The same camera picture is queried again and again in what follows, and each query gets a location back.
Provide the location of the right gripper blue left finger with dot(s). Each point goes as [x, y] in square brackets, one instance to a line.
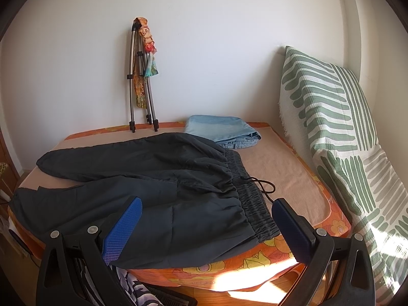
[119, 229]

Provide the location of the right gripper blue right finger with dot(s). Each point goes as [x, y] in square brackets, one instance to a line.
[295, 229]

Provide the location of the dark navy pants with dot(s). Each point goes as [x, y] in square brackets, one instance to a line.
[200, 205]

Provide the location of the folded light blue jeans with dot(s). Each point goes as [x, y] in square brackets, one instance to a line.
[228, 132]

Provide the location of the silver folded tripod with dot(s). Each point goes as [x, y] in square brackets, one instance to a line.
[142, 67]

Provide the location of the green striped white cushion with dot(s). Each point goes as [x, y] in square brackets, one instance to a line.
[327, 119]

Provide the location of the colourful floral scarf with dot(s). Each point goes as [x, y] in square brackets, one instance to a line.
[148, 50]

